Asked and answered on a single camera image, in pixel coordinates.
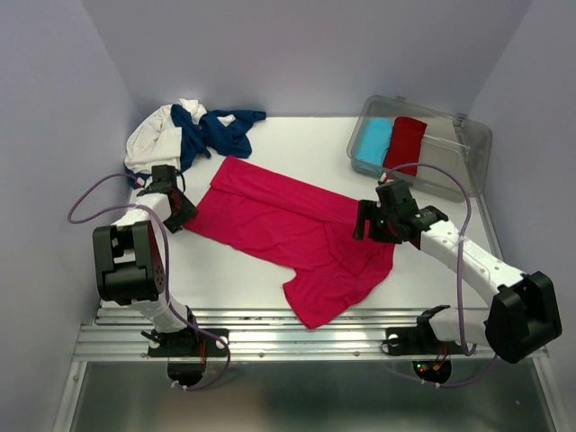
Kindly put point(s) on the white t shirt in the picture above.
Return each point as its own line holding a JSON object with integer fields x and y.
{"x": 158, "y": 141}

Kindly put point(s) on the rolled cyan t shirt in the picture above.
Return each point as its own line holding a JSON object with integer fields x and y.
{"x": 374, "y": 141}

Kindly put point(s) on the clear plastic bin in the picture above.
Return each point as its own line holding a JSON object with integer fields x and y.
{"x": 453, "y": 143}

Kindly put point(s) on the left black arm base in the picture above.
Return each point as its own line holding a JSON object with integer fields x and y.
{"x": 184, "y": 343}

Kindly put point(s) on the pink t shirt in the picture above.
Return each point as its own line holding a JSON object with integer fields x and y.
{"x": 297, "y": 225}

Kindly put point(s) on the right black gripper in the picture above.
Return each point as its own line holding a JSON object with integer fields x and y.
{"x": 368, "y": 210}

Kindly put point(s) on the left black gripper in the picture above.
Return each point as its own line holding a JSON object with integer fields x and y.
{"x": 189, "y": 211}

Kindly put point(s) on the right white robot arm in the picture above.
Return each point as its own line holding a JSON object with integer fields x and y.
{"x": 498, "y": 306}

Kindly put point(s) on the aluminium mounting rail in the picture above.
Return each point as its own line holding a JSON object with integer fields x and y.
{"x": 254, "y": 335}

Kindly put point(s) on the rolled dark red t shirt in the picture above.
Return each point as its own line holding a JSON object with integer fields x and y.
{"x": 405, "y": 144}

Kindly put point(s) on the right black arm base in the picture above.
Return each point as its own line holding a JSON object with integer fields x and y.
{"x": 412, "y": 341}

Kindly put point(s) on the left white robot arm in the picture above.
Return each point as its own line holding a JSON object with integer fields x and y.
{"x": 129, "y": 268}

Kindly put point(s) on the navy blue t shirt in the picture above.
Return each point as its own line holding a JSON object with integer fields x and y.
{"x": 223, "y": 132}

